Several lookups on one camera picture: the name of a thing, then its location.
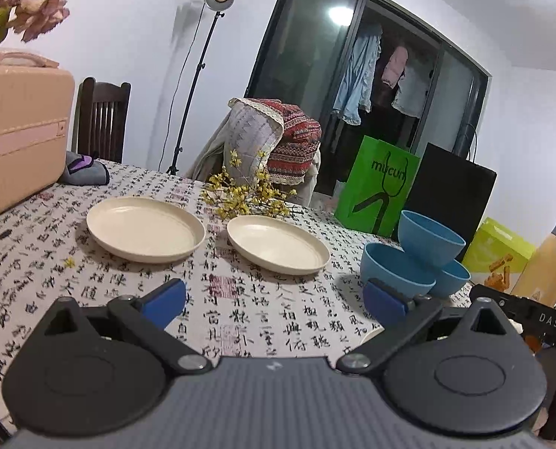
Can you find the yellow-green snack box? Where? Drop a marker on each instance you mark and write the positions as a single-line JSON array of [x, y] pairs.
[[497, 248]]

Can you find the blue bowl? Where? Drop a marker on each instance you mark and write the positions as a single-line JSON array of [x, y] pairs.
[[427, 243], [394, 266], [453, 278]]

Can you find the cream yellow bottle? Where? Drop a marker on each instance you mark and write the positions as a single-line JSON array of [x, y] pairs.
[[549, 266]]

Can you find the yellow flower branch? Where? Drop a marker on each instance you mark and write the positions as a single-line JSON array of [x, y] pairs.
[[240, 194]]

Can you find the green paper bag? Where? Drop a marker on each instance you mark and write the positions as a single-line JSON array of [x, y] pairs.
[[371, 196]]

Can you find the chair draped with patterned cloths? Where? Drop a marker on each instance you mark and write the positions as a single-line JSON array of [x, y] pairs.
[[207, 159]]

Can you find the dark wooden chair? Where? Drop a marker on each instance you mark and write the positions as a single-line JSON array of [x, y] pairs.
[[100, 117]]

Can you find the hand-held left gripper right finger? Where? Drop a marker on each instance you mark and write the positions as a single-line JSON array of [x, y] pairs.
[[383, 304]]

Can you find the white quilted cloth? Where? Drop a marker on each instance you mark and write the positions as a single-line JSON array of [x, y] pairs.
[[249, 135]]

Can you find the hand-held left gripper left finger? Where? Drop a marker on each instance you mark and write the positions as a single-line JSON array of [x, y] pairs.
[[168, 301]]

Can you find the pink hanging jacket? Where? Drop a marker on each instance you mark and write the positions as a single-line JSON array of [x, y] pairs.
[[394, 68]]

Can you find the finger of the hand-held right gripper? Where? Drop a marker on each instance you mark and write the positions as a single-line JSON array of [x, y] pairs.
[[500, 295]]

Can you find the grey purple pouch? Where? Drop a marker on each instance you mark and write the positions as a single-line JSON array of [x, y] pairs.
[[86, 173]]

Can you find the black paper bag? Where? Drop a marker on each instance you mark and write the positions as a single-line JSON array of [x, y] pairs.
[[455, 196]]

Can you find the black framed glass door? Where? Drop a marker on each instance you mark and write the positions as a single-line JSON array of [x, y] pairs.
[[296, 56]]

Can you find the pink hard-shell case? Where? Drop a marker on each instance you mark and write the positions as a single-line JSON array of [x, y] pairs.
[[20, 149]]

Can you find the white hanging shirt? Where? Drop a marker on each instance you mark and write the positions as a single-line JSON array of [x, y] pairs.
[[413, 93]]

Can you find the light blue hanging shirt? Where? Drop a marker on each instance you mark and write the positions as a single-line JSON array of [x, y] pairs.
[[357, 79]]

